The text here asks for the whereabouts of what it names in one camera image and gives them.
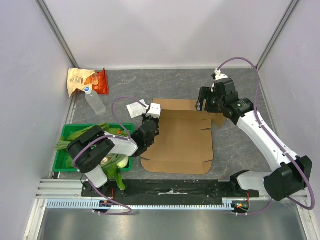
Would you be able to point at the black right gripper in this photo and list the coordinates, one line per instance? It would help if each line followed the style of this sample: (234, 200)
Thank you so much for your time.
(204, 99)

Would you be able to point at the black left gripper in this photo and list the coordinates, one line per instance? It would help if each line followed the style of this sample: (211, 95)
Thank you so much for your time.
(156, 119)

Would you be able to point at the brown cardboard box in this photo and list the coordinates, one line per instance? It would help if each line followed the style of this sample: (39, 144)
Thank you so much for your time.
(185, 141)

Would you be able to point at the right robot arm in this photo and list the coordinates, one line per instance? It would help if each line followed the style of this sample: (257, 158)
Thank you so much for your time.
(289, 172)

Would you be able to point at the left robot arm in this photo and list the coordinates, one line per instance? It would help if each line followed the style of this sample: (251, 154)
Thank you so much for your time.
(88, 150)

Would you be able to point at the white paper packet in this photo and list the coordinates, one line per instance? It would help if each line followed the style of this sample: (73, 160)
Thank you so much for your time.
(137, 108)

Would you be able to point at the white green bok choy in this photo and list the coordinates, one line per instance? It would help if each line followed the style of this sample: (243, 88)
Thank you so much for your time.
(122, 162)

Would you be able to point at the green long beans bundle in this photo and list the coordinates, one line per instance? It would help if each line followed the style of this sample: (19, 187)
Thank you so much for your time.
(63, 159)

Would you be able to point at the green leafy lettuce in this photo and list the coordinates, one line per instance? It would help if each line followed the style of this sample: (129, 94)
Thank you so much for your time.
(113, 172)

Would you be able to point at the red chip bag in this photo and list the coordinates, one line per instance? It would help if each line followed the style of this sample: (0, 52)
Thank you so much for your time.
(99, 82)

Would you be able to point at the clear plastic water bottle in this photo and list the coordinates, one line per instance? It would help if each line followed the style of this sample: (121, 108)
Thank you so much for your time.
(94, 101)

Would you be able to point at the beige chip bag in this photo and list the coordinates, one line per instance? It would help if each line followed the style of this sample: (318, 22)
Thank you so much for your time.
(77, 79)

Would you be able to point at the green plastic crate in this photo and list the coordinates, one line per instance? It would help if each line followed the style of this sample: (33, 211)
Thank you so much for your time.
(69, 130)

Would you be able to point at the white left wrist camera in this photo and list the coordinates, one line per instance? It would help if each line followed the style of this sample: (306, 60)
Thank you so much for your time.
(154, 111)

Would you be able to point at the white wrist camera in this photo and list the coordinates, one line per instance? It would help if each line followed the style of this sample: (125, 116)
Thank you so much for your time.
(217, 75)
(154, 111)

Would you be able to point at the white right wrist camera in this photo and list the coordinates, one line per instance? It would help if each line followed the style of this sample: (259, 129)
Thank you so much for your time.
(217, 75)

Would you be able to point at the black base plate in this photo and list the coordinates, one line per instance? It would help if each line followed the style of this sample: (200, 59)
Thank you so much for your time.
(146, 191)

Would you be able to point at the light blue cable duct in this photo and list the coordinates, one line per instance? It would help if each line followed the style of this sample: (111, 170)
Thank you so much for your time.
(100, 204)

